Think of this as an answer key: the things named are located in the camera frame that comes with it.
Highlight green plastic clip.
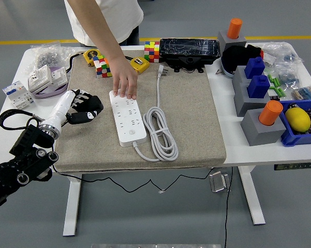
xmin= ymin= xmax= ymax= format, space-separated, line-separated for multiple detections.
xmin=266 ymin=74 xmax=280 ymax=87
xmin=268 ymin=86 xmax=285 ymax=98

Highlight orange cylinder peg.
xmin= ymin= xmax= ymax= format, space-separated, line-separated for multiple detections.
xmin=227 ymin=18 xmax=243 ymax=40
xmin=258 ymin=100 xmax=284 ymax=127

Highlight black plug adapter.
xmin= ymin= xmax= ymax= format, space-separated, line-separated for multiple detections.
xmin=85 ymin=94 xmax=105 ymax=116

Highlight clear bag metal parts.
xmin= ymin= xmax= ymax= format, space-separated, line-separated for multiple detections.
xmin=22 ymin=43 xmax=77 ymax=75

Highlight clear bag blue components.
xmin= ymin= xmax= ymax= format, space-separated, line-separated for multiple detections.
xmin=274 ymin=64 xmax=301 ymax=87

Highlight black fabric bundle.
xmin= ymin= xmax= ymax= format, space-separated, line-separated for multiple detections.
xmin=220 ymin=44 xmax=264 ymax=79

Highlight person's right hand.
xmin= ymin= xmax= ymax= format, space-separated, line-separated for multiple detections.
xmin=111 ymin=55 xmax=139 ymax=100

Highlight black desk control panel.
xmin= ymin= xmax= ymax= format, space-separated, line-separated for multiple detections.
xmin=273 ymin=162 xmax=311 ymax=171

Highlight white table leg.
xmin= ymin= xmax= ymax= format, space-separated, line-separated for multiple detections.
xmin=238 ymin=165 xmax=266 ymax=225
xmin=63 ymin=173 xmax=83 ymax=237

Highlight white blue circuit breaker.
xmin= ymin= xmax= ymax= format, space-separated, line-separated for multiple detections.
xmin=2 ymin=80 xmax=37 ymax=109

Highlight white power strip cable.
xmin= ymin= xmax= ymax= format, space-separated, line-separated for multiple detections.
xmin=131 ymin=64 xmax=179 ymax=162

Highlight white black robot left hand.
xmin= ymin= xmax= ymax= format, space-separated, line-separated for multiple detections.
xmin=43 ymin=89 xmax=98 ymax=131

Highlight black cracked case device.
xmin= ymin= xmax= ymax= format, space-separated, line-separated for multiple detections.
xmin=160 ymin=38 xmax=221 ymax=73

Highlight yellow lemon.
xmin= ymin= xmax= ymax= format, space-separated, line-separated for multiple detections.
xmin=285 ymin=107 xmax=311 ymax=134

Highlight white wall socket panel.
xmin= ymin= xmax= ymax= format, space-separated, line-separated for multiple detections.
xmin=49 ymin=67 xmax=68 ymax=87
xmin=27 ymin=64 xmax=53 ymax=94

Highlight clear bag of parts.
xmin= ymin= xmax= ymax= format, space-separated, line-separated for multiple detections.
xmin=258 ymin=41 xmax=305 ymax=68

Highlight black tape measure strap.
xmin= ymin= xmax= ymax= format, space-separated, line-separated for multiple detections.
xmin=66 ymin=52 xmax=85 ymax=73

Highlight black hanging cable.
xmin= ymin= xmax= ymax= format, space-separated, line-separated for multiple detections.
xmin=224 ymin=166 xmax=234 ymax=248

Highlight thin black plug cord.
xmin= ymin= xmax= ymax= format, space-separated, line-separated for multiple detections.
xmin=51 ymin=120 xmax=217 ymax=194

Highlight multicolour puzzle cube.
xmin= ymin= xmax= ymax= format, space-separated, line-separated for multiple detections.
xmin=144 ymin=40 xmax=161 ymax=63
xmin=92 ymin=54 xmax=112 ymax=79

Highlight yellow tape measure black label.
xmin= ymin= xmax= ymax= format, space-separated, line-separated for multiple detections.
xmin=82 ymin=49 xmax=102 ymax=68

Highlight blue square peg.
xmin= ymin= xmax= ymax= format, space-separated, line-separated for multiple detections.
xmin=244 ymin=56 xmax=265 ymax=80
xmin=246 ymin=75 xmax=271 ymax=99

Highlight blue plastic bin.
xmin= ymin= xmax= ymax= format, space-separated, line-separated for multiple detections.
xmin=278 ymin=98 xmax=311 ymax=147

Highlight silver metal bracket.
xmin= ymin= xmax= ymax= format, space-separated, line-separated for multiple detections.
xmin=209 ymin=170 xmax=231 ymax=193

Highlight white power strip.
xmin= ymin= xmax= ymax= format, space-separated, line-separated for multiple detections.
xmin=109 ymin=89 xmax=147 ymax=147

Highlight grey socket block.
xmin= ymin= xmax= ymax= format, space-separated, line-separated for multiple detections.
xmin=232 ymin=66 xmax=251 ymax=90
xmin=233 ymin=82 xmax=271 ymax=117
xmin=240 ymin=108 xmax=287 ymax=147
xmin=217 ymin=30 xmax=247 ymax=52

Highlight clear bag of resistors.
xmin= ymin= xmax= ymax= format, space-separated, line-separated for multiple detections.
xmin=290 ymin=84 xmax=311 ymax=101

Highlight grey-brown fabric mat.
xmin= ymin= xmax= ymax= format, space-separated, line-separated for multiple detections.
xmin=52 ymin=50 xmax=227 ymax=173

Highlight yellow tape measure silver clip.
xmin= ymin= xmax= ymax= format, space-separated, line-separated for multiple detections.
xmin=130 ymin=57 xmax=151 ymax=75

